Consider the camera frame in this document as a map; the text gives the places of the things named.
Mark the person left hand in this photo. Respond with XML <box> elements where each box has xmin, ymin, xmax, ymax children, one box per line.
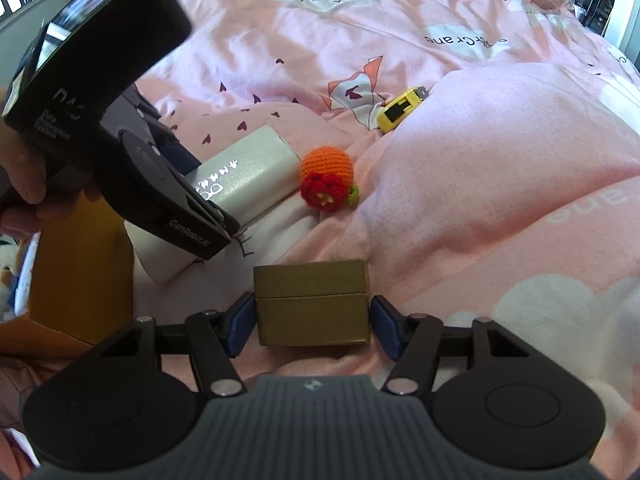
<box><xmin>1</xmin><ymin>120</ymin><xmax>80</xmax><ymax>240</ymax></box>

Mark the brown cardboard small box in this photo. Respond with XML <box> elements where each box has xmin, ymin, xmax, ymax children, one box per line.
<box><xmin>253</xmin><ymin>259</ymin><xmax>370</xmax><ymax>348</ymax></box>

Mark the pink patterned duvet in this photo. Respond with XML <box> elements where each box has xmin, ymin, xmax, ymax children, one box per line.
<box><xmin>136</xmin><ymin>0</ymin><xmax>639</xmax><ymax>479</ymax></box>

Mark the white rectangular box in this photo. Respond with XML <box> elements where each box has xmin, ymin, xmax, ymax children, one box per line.
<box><xmin>124</xmin><ymin>126</ymin><xmax>300</xmax><ymax>283</ymax></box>

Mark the orange red crochet toy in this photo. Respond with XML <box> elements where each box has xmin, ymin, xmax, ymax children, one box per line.
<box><xmin>299</xmin><ymin>146</ymin><xmax>359</xmax><ymax>212</ymax></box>

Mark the orange cardboard storage box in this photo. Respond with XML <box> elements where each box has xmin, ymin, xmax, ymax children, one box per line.
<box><xmin>1</xmin><ymin>198</ymin><xmax>134</xmax><ymax>359</ymax></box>

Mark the white dog popcorn plush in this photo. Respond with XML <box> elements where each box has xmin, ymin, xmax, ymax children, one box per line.
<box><xmin>0</xmin><ymin>234</ymin><xmax>40</xmax><ymax>323</ymax></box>

